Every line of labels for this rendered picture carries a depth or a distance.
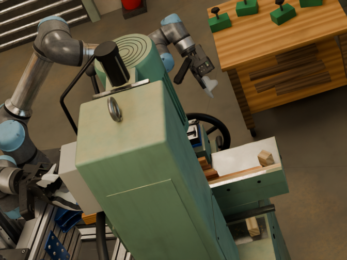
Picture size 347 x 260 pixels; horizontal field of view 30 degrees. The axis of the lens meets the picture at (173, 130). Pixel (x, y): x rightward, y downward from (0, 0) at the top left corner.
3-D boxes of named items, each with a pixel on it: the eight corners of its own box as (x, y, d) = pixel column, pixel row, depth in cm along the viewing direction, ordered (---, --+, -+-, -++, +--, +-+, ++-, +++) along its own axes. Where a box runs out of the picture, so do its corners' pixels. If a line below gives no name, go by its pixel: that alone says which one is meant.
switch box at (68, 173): (108, 180, 167) (83, 138, 157) (108, 210, 160) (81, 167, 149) (87, 187, 168) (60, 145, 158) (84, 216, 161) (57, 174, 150)
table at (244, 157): (274, 129, 230) (270, 117, 226) (290, 192, 207) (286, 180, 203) (115, 173, 241) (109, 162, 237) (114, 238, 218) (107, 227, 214)
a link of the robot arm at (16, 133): (9, 169, 250) (-9, 145, 242) (6, 148, 261) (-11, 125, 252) (37, 156, 250) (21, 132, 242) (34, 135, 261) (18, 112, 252)
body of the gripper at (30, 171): (53, 162, 176) (20, 159, 182) (38, 188, 172) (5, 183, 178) (66, 179, 181) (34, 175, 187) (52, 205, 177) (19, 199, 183)
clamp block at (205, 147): (210, 140, 232) (203, 123, 226) (214, 167, 222) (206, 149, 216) (171, 151, 235) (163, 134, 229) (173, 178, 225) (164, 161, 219)
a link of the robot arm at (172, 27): (159, 24, 260) (177, 13, 260) (173, 47, 260) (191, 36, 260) (157, 21, 253) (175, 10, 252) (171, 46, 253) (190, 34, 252)
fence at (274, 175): (284, 177, 205) (281, 165, 201) (285, 181, 203) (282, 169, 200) (108, 223, 215) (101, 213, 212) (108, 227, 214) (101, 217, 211)
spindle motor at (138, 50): (187, 106, 198) (153, 25, 178) (191, 145, 185) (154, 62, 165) (133, 121, 201) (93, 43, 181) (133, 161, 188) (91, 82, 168)
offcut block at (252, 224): (248, 226, 208) (245, 218, 206) (257, 223, 208) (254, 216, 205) (251, 237, 205) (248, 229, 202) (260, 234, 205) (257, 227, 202)
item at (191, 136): (200, 126, 226) (194, 114, 222) (202, 147, 218) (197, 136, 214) (164, 135, 228) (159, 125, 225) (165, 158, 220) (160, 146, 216)
